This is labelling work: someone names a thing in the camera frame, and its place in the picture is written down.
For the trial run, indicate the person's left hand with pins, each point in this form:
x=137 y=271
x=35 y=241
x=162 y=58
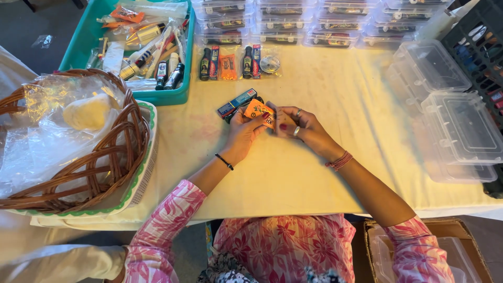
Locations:
x=241 y=137

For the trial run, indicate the person's right hand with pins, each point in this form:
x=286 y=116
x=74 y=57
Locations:
x=312 y=131

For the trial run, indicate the orange sachet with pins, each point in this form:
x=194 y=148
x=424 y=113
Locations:
x=255 y=108
x=228 y=67

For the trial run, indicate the cream table cloth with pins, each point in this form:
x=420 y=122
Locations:
x=322 y=184

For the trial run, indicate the round clear tin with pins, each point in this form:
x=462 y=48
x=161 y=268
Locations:
x=270 y=64

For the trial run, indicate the white green-rimmed plastic tray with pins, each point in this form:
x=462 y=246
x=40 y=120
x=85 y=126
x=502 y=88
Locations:
x=145 y=173

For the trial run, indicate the stack of filled clear boxes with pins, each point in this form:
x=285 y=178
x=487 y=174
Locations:
x=314 y=21

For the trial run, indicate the pink floral tunic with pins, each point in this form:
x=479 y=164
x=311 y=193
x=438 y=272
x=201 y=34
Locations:
x=283 y=247

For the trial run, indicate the brown wicker basket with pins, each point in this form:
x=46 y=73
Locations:
x=118 y=157

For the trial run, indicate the heap of toiletry items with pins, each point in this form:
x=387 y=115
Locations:
x=145 y=47

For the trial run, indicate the empty clear plastic box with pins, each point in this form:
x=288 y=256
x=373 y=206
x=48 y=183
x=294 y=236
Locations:
x=467 y=125
x=428 y=67
x=459 y=173

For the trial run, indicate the black white patterned scarf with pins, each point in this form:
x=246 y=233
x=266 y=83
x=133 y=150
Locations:
x=232 y=271

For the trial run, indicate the pale yellow lump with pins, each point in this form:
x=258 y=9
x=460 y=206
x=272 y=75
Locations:
x=88 y=113

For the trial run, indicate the brown cardboard box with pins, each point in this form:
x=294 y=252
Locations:
x=452 y=228

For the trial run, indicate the black plastic crate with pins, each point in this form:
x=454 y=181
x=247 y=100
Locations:
x=477 y=47

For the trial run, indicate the teal plastic tray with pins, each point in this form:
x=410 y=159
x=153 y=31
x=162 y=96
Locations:
x=78 y=43

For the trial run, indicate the crumpled clear plastic bags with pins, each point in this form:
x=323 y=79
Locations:
x=43 y=145

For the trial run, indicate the small clear plastic wrapper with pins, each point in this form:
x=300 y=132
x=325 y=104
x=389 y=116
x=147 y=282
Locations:
x=43 y=41

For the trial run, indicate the white cloth-covered seat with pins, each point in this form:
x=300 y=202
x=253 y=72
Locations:
x=55 y=261

